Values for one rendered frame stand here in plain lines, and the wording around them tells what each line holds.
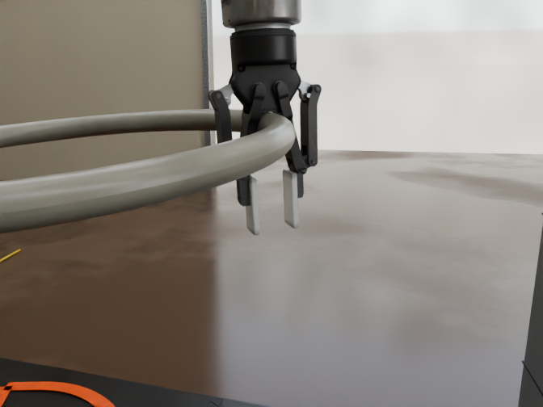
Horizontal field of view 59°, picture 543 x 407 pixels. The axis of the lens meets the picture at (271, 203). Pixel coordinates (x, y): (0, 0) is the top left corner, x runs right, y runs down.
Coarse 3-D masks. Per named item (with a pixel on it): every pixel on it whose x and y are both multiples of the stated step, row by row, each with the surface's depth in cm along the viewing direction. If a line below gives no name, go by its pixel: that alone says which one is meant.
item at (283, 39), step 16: (240, 32) 51; (256, 32) 50; (272, 32) 50; (288, 32) 51; (240, 48) 51; (256, 48) 50; (272, 48) 50; (288, 48) 52; (240, 64) 52; (256, 64) 51; (272, 64) 51; (288, 64) 54; (240, 80) 53; (256, 80) 53; (272, 80) 54; (288, 80) 55; (240, 96) 53; (272, 96) 55; (288, 96) 55
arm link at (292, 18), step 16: (224, 0) 51; (240, 0) 49; (256, 0) 48; (272, 0) 49; (288, 0) 49; (224, 16) 52; (240, 16) 49; (256, 16) 49; (272, 16) 49; (288, 16) 50
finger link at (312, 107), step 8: (312, 88) 56; (320, 88) 56; (312, 96) 56; (304, 104) 57; (312, 104) 56; (304, 112) 57; (312, 112) 57; (304, 120) 58; (312, 120) 57; (304, 128) 58; (312, 128) 57; (304, 136) 58; (312, 136) 57; (304, 144) 59; (312, 144) 58; (304, 152) 60; (312, 152) 58; (312, 160) 58
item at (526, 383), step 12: (540, 252) 98; (540, 264) 98; (540, 276) 98; (540, 288) 98; (540, 300) 97; (540, 312) 97; (540, 324) 97; (528, 336) 103; (540, 336) 97; (528, 348) 102; (540, 348) 96; (528, 360) 102; (540, 360) 96; (528, 372) 102; (540, 372) 96; (528, 384) 102; (540, 384) 96; (528, 396) 101; (540, 396) 95
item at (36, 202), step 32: (0, 128) 65; (32, 128) 67; (64, 128) 68; (96, 128) 69; (128, 128) 70; (160, 128) 69; (192, 128) 67; (288, 128) 44; (160, 160) 31; (192, 160) 32; (224, 160) 33; (256, 160) 36; (0, 192) 26; (32, 192) 27; (64, 192) 27; (96, 192) 28; (128, 192) 29; (160, 192) 30; (192, 192) 32; (0, 224) 27; (32, 224) 27
